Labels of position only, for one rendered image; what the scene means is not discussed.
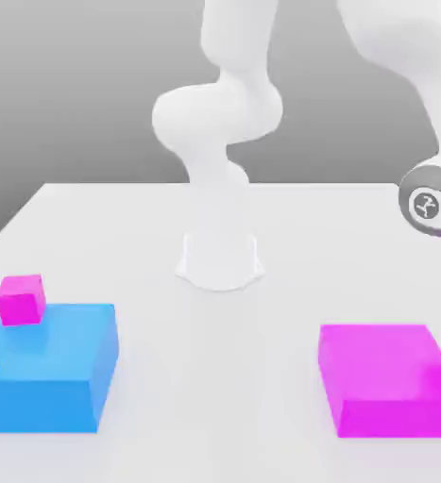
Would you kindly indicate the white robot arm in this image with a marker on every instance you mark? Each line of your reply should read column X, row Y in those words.
column 220, row 113

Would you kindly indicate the small magenta cube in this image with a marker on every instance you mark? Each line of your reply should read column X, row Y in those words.
column 20, row 302

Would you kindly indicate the large blue box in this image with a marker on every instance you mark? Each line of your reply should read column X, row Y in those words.
column 50, row 369

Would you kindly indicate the large magenta box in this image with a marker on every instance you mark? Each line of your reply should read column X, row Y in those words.
column 386, row 377

